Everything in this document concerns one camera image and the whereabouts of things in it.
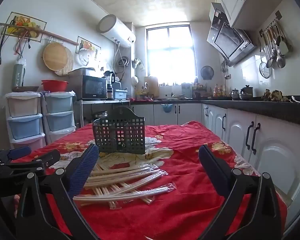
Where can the row of hanging metal utensils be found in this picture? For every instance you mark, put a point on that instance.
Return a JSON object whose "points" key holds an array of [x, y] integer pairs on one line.
{"points": [[276, 50]]}

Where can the metal kettles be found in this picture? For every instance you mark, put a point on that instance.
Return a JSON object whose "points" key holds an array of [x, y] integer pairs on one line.
{"points": [[246, 93]]}

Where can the large fruit wall poster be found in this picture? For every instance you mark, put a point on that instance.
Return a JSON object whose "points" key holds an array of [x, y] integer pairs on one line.
{"points": [[25, 23]]}

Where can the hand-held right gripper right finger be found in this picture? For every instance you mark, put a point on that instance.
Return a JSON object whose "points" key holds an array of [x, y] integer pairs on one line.
{"points": [[212, 170]]}

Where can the long wooden rod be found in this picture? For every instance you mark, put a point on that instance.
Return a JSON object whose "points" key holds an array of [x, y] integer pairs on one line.
{"points": [[55, 35]]}

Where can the kitchen window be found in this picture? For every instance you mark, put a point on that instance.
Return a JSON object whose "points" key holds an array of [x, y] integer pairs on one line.
{"points": [[170, 55]]}

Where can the blue hanging plastic basket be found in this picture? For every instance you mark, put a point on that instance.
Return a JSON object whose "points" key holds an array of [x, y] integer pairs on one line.
{"points": [[167, 108]]}

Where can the steel teapot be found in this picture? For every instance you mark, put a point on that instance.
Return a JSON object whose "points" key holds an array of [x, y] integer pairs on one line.
{"points": [[234, 94]]}

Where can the pale green tall container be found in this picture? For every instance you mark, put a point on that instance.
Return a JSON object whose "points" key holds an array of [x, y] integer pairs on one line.
{"points": [[18, 76]]}

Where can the white round plastic lid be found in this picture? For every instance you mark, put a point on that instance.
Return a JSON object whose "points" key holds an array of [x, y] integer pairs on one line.
{"points": [[84, 56]]}

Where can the grey-blue plastic bin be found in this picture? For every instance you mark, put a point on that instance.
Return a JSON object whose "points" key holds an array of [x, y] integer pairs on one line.
{"points": [[120, 94]]}

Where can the brown ginger roots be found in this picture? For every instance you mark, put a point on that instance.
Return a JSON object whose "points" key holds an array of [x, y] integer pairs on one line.
{"points": [[276, 95]]}

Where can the round bamboo board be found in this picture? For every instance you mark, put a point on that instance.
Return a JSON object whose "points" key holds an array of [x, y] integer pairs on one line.
{"points": [[55, 56]]}

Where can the dark green utensil basket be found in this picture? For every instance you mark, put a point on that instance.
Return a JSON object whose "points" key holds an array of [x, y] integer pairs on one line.
{"points": [[120, 135]]}

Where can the black blender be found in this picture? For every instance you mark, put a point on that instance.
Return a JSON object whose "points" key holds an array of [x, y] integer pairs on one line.
{"points": [[110, 80]]}

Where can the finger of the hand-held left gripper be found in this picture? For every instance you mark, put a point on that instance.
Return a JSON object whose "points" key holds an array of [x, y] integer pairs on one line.
{"points": [[21, 152], [50, 156]]}

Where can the grey-blue knife rack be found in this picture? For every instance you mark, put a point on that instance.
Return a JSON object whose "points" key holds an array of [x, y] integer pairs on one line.
{"points": [[186, 90]]}

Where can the round woven mat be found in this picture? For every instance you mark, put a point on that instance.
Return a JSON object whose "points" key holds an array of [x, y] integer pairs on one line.
{"points": [[70, 65]]}

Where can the black kitchen countertop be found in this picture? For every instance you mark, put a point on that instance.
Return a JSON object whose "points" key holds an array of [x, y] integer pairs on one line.
{"points": [[265, 107]]}

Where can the small fruit wall poster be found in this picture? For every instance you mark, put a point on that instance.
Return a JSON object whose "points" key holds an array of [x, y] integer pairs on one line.
{"points": [[88, 43]]}

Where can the white wall cup holder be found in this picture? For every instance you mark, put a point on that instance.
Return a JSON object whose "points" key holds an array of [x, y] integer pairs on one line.
{"points": [[136, 63]]}

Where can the round dark wall fan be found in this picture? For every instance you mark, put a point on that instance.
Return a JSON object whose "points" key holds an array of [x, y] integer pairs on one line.
{"points": [[207, 72]]}

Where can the beige cutting board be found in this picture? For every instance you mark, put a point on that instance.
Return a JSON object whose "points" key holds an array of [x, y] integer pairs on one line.
{"points": [[152, 86]]}

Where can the grey-blue drawer tower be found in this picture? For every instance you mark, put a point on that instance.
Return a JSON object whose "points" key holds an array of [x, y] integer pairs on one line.
{"points": [[58, 120]]}

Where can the group of condiment bottles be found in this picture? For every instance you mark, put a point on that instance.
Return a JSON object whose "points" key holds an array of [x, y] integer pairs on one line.
{"points": [[218, 91]]}

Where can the steel range hood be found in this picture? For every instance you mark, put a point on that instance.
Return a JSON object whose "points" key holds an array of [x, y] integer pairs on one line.
{"points": [[230, 40]]}

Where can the white cylindrical water heater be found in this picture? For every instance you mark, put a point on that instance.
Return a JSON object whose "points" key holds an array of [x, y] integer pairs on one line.
{"points": [[117, 31]]}

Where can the bunch of chopsticks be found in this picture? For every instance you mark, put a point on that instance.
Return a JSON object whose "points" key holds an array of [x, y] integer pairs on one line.
{"points": [[130, 172]]}

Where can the red floral tablecloth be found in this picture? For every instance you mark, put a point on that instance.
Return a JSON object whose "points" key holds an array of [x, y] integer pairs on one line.
{"points": [[190, 205]]}

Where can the cream blue pink drawer tower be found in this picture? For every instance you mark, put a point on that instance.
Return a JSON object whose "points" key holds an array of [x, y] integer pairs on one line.
{"points": [[23, 127]]}

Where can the brown wicker basket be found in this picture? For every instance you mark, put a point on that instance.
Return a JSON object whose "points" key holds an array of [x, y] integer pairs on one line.
{"points": [[25, 89]]}

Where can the metal shelf rack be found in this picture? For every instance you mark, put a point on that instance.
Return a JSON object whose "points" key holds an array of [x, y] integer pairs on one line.
{"points": [[102, 101]]}

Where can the white upper cabinet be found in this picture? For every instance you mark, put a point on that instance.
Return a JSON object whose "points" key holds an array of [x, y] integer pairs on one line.
{"points": [[240, 5]]}

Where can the red plastic basin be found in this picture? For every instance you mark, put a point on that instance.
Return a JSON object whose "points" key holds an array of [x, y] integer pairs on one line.
{"points": [[54, 85]]}

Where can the stack of steel pots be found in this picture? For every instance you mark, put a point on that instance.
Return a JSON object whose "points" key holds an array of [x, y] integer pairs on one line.
{"points": [[100, 114]]}

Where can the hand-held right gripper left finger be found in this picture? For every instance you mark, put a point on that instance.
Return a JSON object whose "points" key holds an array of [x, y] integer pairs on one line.
{"points": [[83, 172]]}

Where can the black microwave oven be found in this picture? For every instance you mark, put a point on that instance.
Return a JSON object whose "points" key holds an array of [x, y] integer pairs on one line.
{"points": [[92, 87]]}

